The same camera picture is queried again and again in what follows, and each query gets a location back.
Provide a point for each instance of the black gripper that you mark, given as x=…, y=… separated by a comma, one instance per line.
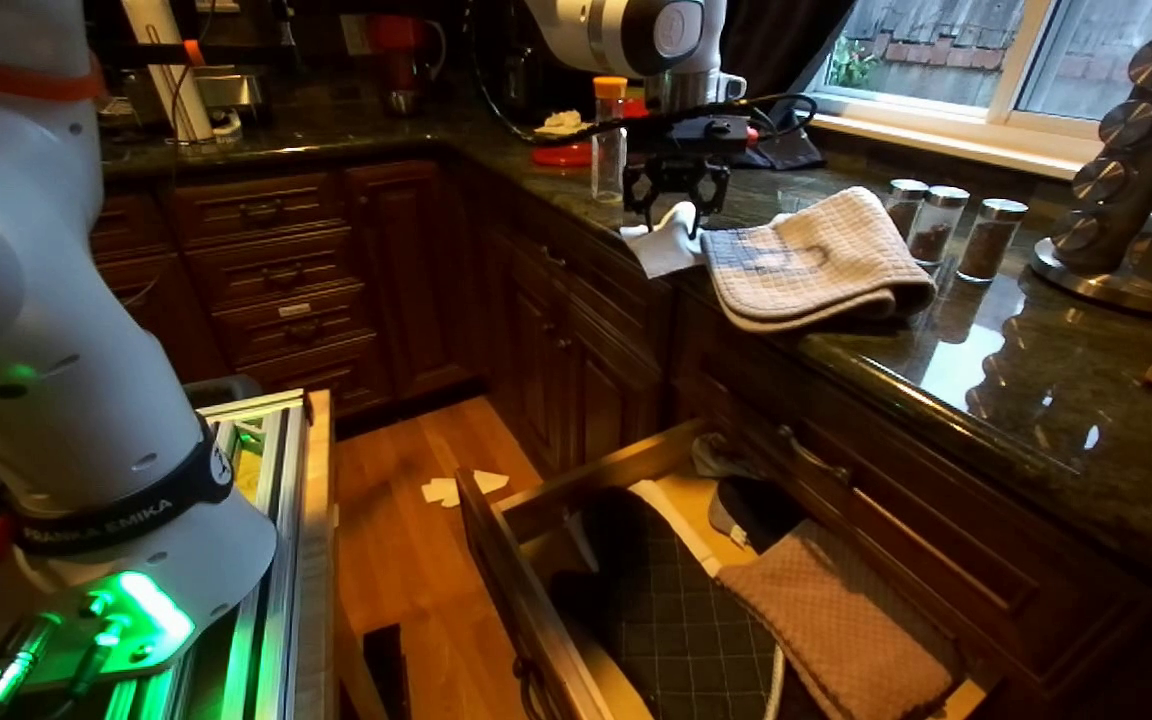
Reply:
x=676, y=173

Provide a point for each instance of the white paper napkin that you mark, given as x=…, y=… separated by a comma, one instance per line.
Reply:
x=660, y=247

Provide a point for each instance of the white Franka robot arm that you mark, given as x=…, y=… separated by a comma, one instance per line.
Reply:
x=40, y=334

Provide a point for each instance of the clear bottle with orange cap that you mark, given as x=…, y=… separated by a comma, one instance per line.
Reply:
x=608, y=135

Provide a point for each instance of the flat red plastic lid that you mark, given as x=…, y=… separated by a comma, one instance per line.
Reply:
x=562, y=155

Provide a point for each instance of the folded grey dish towel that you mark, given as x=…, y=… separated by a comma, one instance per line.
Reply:
x=808, y=260

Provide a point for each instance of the wooden cabinet under counter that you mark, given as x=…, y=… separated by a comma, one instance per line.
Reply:
x=577, y=360

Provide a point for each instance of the black curtain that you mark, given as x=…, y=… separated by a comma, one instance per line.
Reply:
x=783, y=40

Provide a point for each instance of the spice jar with silver lid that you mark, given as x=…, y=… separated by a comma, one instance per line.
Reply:
x=938, y=224
x=991, y=240
x=904, y=204

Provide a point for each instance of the small black cloth item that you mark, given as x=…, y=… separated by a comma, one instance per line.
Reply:
x=749, y=507

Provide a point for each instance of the red kitchen appliance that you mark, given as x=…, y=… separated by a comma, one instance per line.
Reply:
x=404, y=63

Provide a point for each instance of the white framed window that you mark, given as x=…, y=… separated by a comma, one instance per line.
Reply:
x=991, y=65

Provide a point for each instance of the white paper scrap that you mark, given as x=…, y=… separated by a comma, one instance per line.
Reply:
x=463, y=488

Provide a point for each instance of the open wooden drawer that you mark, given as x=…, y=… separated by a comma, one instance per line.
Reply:
x=577, y=585

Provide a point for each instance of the dark wooden drawer cabinets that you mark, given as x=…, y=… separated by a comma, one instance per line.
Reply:
x=280, y=281

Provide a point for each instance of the black quilted oven mitt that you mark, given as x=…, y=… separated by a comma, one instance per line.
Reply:
x=660, y=615

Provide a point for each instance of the grey-brown pot holder cloth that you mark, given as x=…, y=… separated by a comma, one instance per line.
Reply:
x=842, y=625

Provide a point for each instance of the revolving metal spice rack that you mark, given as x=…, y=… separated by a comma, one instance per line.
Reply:
x=1142, y=173

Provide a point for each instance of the white slanted stand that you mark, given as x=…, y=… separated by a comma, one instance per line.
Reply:
x=170, y=73

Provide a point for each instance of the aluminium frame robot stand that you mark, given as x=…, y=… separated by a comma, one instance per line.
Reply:
x=276, y=535

